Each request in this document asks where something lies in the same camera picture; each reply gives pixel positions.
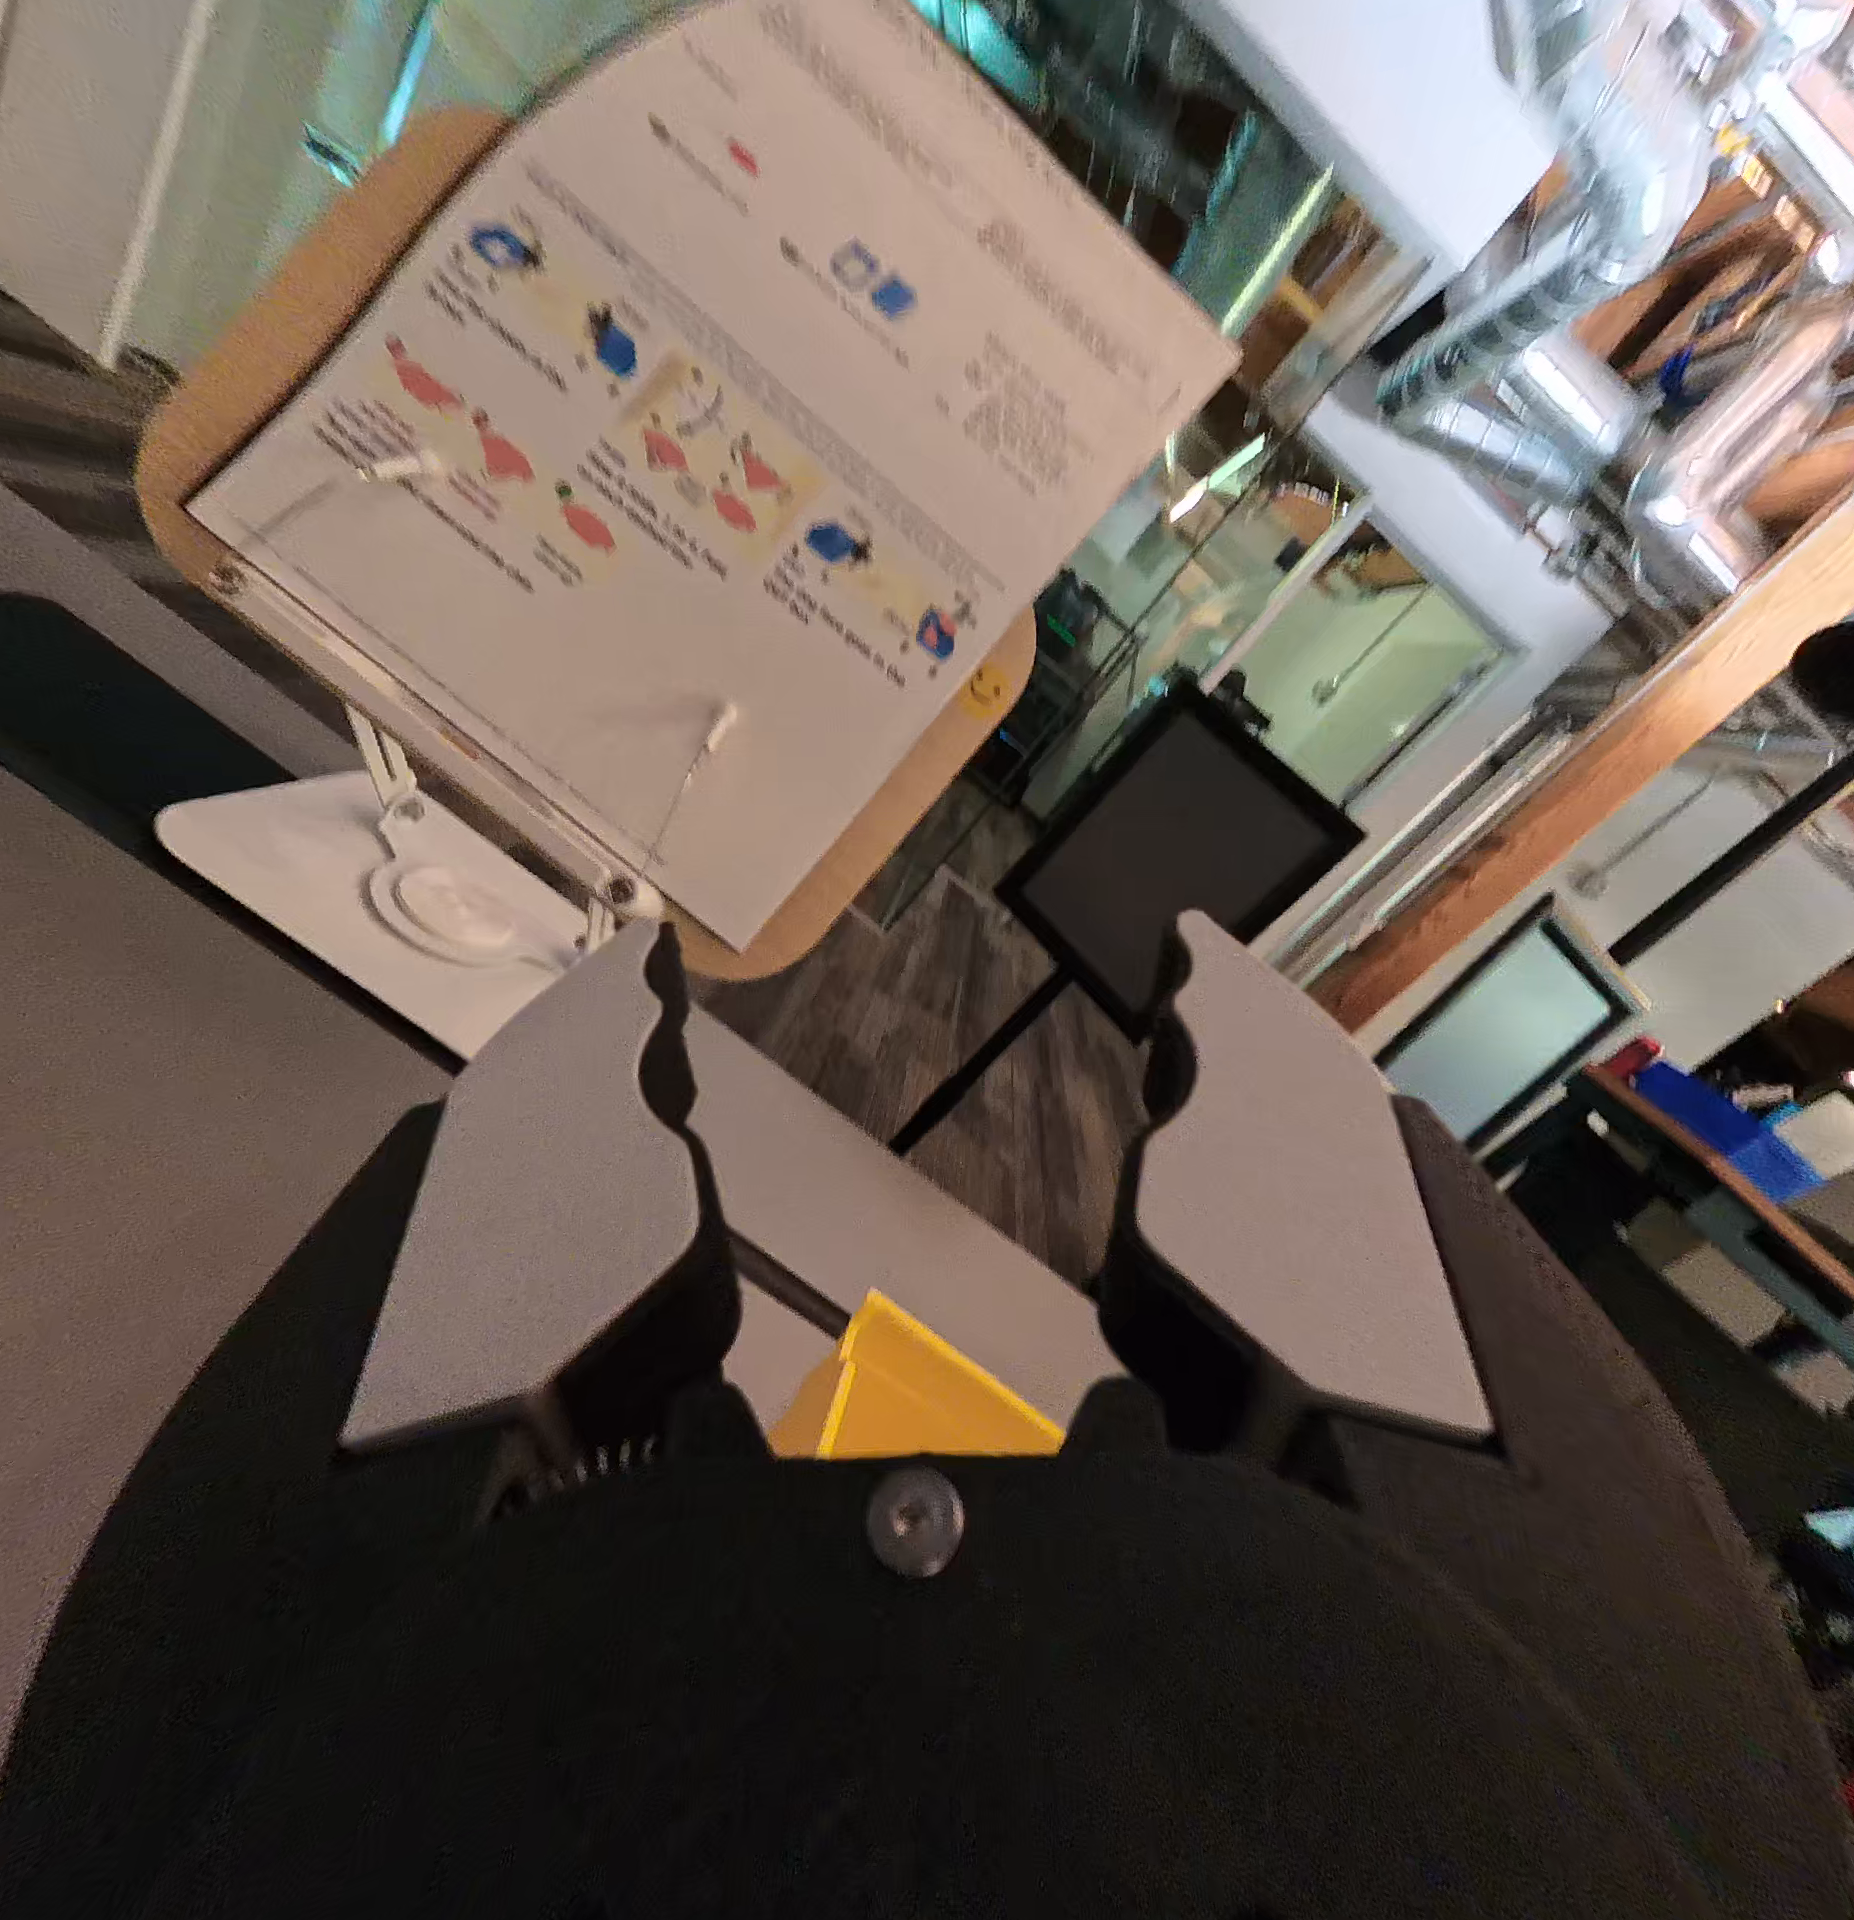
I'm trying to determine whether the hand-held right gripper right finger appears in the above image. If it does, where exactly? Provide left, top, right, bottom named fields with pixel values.
left=1094, top=908, right=1502, bottom=1501

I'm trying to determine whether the wood-edged workbench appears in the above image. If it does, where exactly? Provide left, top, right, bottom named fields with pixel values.
left=1579, top=1055, right=1854, bottom=1352

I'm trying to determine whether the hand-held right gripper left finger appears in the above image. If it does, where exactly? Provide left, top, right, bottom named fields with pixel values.
left=337, top=918, right=744, bottom=1488

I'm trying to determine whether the silver metal duct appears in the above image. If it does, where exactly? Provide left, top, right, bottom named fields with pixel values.
left=1369, top=0, right=1845, bottom=468

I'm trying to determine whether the dark-framed light panel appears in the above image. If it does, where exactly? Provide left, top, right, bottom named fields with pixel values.
left=1377, top=895, right=1638, bottom=1145

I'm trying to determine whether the yellow plastic bin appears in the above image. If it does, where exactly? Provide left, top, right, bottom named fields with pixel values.
left=769, top=1286, right=1069, bottom=1459

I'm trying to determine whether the black monitor on stand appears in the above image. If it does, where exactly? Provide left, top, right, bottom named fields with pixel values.
left=884, top=681, right=1369, bottom=1160

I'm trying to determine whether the wooden beam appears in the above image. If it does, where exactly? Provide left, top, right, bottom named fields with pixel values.
left=1307, top=485, right=1854, bottom=1037

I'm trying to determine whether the blue plastic bin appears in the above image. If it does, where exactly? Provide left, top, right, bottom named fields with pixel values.
left=1628, top=1055, right=1832, bottom=1206

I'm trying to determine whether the white printed instruction sheet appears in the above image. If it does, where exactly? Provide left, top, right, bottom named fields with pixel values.
left=184, top=0, right=1245, bottom=954

